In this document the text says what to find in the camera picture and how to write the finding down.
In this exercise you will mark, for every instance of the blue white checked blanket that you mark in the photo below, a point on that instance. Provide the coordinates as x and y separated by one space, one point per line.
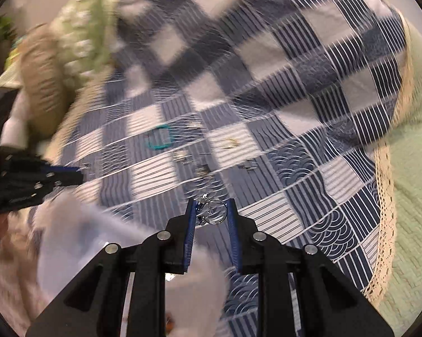
232 87

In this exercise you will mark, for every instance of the green blanket with lace trim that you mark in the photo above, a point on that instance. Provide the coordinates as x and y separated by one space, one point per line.
412 182

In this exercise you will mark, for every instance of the green floral pillow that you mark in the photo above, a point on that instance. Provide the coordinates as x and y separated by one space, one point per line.
86 31

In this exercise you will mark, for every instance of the green plant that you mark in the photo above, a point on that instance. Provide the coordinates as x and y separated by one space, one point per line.
0 30

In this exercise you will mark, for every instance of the silver hoop earring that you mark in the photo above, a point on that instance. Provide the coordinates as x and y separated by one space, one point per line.
213 210

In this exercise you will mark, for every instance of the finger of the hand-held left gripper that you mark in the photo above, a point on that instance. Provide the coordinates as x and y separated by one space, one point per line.
65 170
68 179

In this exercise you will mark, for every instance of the beige woven pillow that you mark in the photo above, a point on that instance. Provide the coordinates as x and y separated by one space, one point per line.
40 80

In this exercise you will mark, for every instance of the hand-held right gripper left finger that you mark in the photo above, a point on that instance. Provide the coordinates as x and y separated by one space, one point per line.
189 233

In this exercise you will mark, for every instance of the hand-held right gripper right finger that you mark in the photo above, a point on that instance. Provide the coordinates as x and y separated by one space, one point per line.
233 235

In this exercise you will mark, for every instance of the white plastic bag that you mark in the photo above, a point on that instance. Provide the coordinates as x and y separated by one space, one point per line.
77 238

